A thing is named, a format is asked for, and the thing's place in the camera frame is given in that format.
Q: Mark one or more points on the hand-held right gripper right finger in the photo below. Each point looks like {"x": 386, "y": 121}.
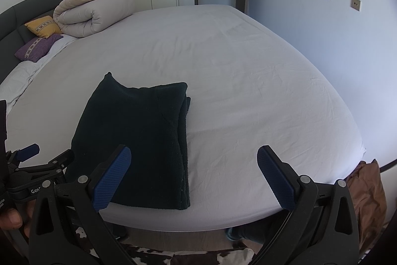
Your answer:
{"x": 276, "y": 178}

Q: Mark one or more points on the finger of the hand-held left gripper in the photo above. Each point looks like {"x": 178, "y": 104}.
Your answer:
{"x": 62, "y": 158}
{"x": 28, "y": 151}

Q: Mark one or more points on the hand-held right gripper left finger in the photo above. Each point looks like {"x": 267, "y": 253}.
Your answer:
{"x": 113, "y": 178}

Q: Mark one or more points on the dark green sweater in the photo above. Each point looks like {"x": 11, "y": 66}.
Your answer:
{"x": 133, "y": 134}

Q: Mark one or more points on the person's left hand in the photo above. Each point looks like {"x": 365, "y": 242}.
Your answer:
{"x": 11, "y": 218}

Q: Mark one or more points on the white crumpled pillow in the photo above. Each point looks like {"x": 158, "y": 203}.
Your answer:
{"x": 18, "y": 75}

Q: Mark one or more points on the brown cloth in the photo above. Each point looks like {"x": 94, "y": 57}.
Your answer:
{"x": 369, "y": 190}

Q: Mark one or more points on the purple patterned pillow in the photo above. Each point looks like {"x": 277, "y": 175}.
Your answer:
{"x": 34, "y": 49}

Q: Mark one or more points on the bed with white sheet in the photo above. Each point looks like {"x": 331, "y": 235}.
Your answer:
{"x": 232, "y": 81}

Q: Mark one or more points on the cowhide rug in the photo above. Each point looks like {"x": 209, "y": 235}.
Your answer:
{"x": 186, "y": 257}

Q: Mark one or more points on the yellow patterned pillow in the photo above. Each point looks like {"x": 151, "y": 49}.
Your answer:
{"x": 43, "y": 26}

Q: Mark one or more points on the grey padded headboard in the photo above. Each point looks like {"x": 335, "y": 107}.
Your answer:
{"x": 12, "y": 19}

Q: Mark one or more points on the beige folded duvet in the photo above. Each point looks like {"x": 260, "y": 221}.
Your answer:
{"x": 93, "y": 13}

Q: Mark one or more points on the brass wall switch plate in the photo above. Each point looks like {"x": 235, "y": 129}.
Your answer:
{"x": 355, "y": 4}

